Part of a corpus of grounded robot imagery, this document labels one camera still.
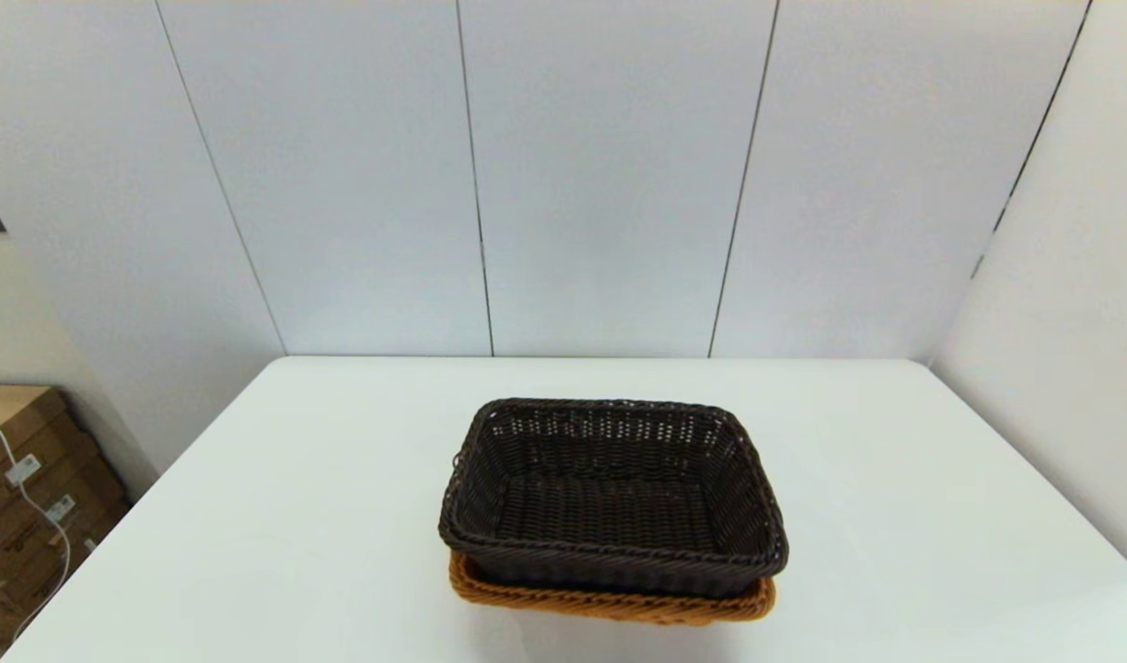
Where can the dark brown wicker basket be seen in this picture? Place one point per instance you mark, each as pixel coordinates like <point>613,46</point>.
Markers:
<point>609,516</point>

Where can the orange wicker basket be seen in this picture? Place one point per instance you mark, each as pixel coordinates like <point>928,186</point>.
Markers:
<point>619,608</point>

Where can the white paper label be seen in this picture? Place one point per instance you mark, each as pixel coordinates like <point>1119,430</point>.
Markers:
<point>22,470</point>
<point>60,507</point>

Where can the light brown cardboard box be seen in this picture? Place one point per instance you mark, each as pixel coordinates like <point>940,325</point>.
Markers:
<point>11,410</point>

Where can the printed brown cardboard box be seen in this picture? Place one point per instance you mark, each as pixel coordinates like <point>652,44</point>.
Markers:
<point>29,557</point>

